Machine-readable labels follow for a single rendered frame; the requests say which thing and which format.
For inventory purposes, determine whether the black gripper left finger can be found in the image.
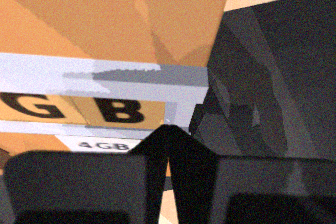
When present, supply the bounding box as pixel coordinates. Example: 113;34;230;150
3;124;170;224

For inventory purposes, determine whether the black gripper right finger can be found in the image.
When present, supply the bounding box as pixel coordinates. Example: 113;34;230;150
168;124;336;224

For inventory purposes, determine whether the white paper label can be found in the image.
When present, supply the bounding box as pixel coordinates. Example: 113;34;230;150
55;135;141;152

